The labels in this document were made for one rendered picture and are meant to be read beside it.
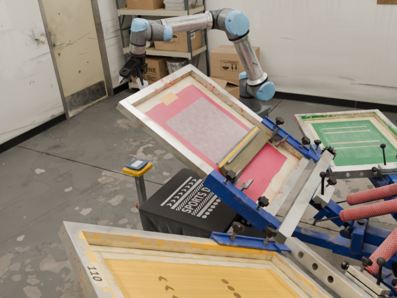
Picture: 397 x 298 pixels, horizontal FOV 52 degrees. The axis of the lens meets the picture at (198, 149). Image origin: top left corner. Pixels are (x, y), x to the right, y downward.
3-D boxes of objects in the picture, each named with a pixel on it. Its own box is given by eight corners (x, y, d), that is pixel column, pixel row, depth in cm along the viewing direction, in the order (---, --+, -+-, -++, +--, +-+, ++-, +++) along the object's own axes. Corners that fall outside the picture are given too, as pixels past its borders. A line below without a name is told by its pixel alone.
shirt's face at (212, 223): (138, 209, 204) (138, 208, 204) (183, 168, 237) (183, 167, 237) (223, 235, 182) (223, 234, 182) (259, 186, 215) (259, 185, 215)
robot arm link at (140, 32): (152, 23, 181) (134, 23, 178) (149, 47, 188) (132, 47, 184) (147, 17, 187) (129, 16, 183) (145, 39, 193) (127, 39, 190)
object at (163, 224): (150, 272, 223) (139, 209, 203) (153, 267, 225) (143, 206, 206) (224, 301, 201) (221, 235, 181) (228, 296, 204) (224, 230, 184)
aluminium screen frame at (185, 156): (116, 108, 170) (118, 101, 168) (187, 68, 214) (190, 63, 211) (264, 229, 158) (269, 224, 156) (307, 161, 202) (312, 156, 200)
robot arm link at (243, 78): (252, 88, 247) (252, 67, 241) (264, 94, 236) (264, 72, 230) (235, 92, 243) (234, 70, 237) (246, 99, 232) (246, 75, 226)
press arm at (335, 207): (306, 201, 174) (313, 195, 171) (310, 194, 179) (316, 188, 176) (339, 227, 172) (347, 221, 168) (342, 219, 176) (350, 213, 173)
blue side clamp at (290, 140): (255, 129, 205) (262, 119, 200) (259, 125, 208) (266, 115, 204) (303, 166, 200) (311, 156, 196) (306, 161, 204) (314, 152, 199)
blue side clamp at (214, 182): (202, 184, 163) (209, 173, 158) (208, 178, 166) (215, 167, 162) (260, 232, 158) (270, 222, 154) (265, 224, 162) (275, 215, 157)
